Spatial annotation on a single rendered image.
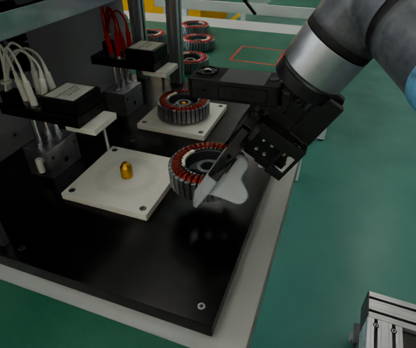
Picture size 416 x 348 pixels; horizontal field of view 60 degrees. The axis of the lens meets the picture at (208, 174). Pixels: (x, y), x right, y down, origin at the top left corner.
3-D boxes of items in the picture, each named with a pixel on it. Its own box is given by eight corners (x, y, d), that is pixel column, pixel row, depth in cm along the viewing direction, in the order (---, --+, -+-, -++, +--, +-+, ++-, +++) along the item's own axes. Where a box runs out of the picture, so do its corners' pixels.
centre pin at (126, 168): (135, 173, 60) (133, 160, 59) (129, 180, 59) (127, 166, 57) (125, 171, 61) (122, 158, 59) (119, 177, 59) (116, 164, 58)
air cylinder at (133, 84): (144, 103, 85) (141, 81, 82) (128, 117, 79) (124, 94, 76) (125, 100, 86) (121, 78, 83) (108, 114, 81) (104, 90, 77)
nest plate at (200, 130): (227, 109, 82) (227, 104, 82) (204, 141, 71) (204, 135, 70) (167, 99, 87) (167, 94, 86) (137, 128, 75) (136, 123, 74)
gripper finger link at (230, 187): (224, 233, 44) (269, 173, 43) (184, 206, 44) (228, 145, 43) (224, 226, 47) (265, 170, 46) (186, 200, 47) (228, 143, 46)
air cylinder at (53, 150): (81, 157, 67) (75, 130, 63) (54, 179, 61) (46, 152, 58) (59, 151, 68) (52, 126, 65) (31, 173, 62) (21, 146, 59)
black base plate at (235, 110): (297, 105, 89) (298, 97, 88) (211, 337, 41) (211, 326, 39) (130, 81, 102) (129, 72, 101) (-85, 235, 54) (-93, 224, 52)
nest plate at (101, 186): (186, 166, 64) (186, 160, 63) (146, 221, 53) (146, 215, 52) (113, 150, 68) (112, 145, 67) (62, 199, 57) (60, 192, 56)
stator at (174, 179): (255, 165, 55) (256, 144, 53) (234, 211, 47) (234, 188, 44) (187, 155, 58) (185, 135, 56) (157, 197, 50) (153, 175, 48)
